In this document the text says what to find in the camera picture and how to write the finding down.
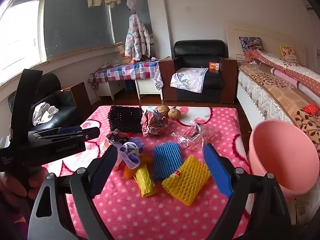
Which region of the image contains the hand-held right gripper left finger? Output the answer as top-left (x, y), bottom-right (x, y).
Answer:
top-left (27, 144), bottom-right (119, 240)

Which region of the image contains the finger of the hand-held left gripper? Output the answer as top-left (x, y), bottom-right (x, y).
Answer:
top-left (53, 126), bottom-right (84, 134)
top-left (29, 127), bottom-right (101, 143)

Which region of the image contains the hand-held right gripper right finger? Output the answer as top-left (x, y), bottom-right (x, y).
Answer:
top-left (203, 144), bottom-right (293, 240)

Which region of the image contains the purple white face mask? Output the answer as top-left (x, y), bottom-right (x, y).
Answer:
top-left (117, 138), bottom-right (146, 169)

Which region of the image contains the yellow foam net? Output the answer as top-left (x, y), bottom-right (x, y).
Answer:
top-left (161, 155), bottom-right (212, 207)

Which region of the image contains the yellow plastic bag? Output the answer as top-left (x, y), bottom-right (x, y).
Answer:
top-left (134, 166), bottom-right (157, 197)

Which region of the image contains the black foam net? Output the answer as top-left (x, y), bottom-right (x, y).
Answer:
top-left (107, 106), bottom-right (143, 133)

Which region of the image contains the blue foam net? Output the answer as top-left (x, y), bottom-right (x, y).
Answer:
top-left (153, 142), bottom-right (182, 180)

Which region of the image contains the pink plastic bucket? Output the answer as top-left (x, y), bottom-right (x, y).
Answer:
top-left (249, 120), bottom-right (320, 198)

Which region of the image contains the person's left hand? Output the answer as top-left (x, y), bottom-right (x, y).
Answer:
top-left (0, 166), bottom-right (49, 201)

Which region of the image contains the black leather armchair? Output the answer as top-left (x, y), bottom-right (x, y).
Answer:
top-left (160, 39), bottom-right (238, 104)
top-left (7, 73), bottom-right (92, 133)

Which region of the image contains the crumpled white cloth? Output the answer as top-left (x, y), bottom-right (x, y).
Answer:
top-left (32, 102), bottom-right (59, 126)

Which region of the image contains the dark crumpled wrapper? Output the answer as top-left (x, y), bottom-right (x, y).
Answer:
top-left (106, 129), bottom-right (131, 145)

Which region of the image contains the clear plastic wrapper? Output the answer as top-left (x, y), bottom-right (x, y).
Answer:
top-left (171, 131), bottom-right (201, 152)
top-left (184, 120), bottom-right (217, 141)

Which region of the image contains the pink polka dot blanket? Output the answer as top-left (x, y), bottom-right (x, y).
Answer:
top-left (42, 105), bottom-right (253, 240)

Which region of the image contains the checkered tablecloth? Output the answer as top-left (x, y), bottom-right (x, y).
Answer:
top-left (89, 61), bottom-right (160, 83)

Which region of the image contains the white bed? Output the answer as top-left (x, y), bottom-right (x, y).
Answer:
top-left (226, 21), bottom-right (320, 155)

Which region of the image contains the white wooden desk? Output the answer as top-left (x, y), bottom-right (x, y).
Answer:
top-left (96, 79), bottom-right (163, 101)

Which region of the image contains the white floral cloth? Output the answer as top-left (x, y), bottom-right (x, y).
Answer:
top-left (170, 67), bottom-right (209, 93)

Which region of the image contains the patterned hanging cloth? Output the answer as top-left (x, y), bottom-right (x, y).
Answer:
top-left (153, 62), bottom-right (164, 90)

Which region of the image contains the brown leaf pattern blanket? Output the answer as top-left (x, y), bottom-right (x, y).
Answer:
top-left (237, 61), bottom-right (320, 153)

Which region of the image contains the grey roller blind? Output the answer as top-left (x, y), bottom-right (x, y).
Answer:
top-left (44, 0), bottom-right (115, 58)
top-left (110, 0), bottom-right (153, 44)

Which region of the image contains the bright window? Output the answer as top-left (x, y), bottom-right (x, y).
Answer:
top-left (0, 0), bottom-right (47, 85)

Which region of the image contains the red snack packet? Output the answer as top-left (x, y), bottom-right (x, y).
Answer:
top-left (302, 104), bottom-right (320, 117)

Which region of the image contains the pink puffer jacket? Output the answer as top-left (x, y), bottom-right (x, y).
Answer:
top-left (124, 14), bottom-right (151, 60)

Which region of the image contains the rolled pink white quilt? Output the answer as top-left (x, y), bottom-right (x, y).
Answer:
top-left (271, 68), bottom-right (320, 96)

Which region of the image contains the pink polka dot quilt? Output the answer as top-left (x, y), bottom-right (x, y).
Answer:
top-left (244, 49), bottom-right (320, 98)

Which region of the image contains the cartoon print pillow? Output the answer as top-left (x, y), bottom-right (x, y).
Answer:
top-left (239, 36), bottom-right (264, 53)

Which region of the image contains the yellow floral pillow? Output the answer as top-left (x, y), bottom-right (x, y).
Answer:
top-left (279, 45), bottom-right (300, 63)

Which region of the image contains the pink hat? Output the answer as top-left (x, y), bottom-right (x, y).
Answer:
top-left (126, 0), bottom-right (141, 13)

